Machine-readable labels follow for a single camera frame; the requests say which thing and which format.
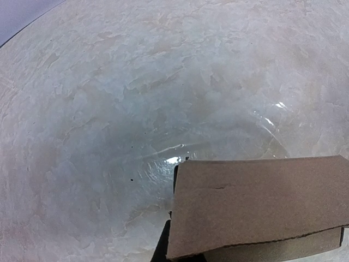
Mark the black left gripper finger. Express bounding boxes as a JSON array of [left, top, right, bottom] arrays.
[[151, 211, 172, 262]]

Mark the brown cardboard box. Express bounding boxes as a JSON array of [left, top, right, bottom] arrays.
[[167, 156, 348, 261]]

